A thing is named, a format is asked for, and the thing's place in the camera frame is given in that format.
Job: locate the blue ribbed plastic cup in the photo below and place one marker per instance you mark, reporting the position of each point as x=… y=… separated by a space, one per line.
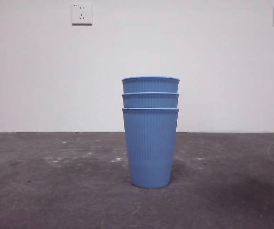
x=151 y=148
x=151 y=101
x=151 y=85

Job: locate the white wall socket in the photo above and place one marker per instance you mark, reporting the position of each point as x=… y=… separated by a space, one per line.
x=82 y=14

